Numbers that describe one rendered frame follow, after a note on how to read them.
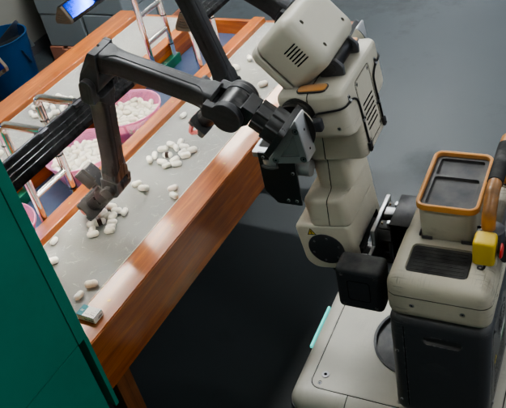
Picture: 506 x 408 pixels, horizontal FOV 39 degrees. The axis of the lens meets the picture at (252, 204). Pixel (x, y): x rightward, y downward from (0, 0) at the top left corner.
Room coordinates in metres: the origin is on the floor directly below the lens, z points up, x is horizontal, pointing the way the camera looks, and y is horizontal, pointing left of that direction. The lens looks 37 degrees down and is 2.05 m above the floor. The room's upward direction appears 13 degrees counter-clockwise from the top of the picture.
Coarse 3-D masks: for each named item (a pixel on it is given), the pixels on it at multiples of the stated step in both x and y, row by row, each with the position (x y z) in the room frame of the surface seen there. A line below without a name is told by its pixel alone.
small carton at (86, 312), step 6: (84, 306) 1.39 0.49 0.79; (90, 306) 1.39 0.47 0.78; (78, 312) 1.37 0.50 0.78; (84, 312) 1.37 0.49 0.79; (90, 312) 1.36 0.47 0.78; (96, 312) 1.36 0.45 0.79; (102, 312) 1.37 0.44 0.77; (84, 318) 1.36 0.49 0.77; (90, 318) 1.35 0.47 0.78; (96, 318) 1.35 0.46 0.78
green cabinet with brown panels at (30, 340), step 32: (0, 160) 1.23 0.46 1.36; (0, 192) 1.20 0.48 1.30; (0, 224) 1.18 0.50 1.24; (0, 256) 1.15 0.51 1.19; (32, 256) 1.20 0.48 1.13; (0, 288) 1.12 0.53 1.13; (32, 288) 1.18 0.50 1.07; (0, 320) 1.10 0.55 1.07; (32, 320) 1.15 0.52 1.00; (64, 320) 1.20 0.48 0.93; (0, 352) 1.07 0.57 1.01; (32, 352) 1.12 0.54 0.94; (64, 352) 1.17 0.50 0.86; (0, 384) 1.04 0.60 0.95; (32, 384) 1.09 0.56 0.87
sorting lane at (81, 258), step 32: (256, 32) 2.88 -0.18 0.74; (256, 64) 2.59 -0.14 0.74; (160, 128) 2.27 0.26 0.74; (128, 160) 2.11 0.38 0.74; (192, 160) 2.02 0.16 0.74; (128, 192) 1.92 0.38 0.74; (160, 192) 1.88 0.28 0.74; (64, 224) 1.83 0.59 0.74; (128, 224) 1.75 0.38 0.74; (64, 256) 1.68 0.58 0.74; (96, 256) 1.64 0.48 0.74; (128, 256) 1.61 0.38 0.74; (64, 288) 1.53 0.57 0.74; (96, 288) 1.50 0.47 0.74
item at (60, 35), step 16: (48, 0) 4.70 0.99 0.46; (64, 0) 4.62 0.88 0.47; (112, 0) 4.42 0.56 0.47; (128, 0) 4.45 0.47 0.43; (144, 0) 4.59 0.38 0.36; (48, 16) 4.73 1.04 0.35; (96, 16) 4.51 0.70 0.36; (112, 16) 4.44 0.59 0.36; (48, 32) 4.76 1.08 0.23; (64, 32) 4.68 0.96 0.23; (80, 32) 4.60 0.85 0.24; (64, 48) 4.72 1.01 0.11
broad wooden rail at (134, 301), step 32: (224, 160) 1.94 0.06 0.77; (256, 160) 1.98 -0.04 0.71; (192, 192) 1.81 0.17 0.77; (224, 192) 1.82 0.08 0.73; (256, 192) 1.95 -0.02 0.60; (160, 224) 1.68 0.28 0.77; (192, 224) 1.67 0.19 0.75; (224, 224) 1.78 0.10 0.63; (160, 256) 1.54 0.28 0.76; (192, 256) 1.63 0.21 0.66; (128, 288) 1.44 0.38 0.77; (160, 288) 1.50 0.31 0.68; (128, 320) 1.38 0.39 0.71; (160, 320) 1.47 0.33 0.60; (96, 352) 1.28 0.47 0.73; (128, 352) 1.35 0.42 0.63
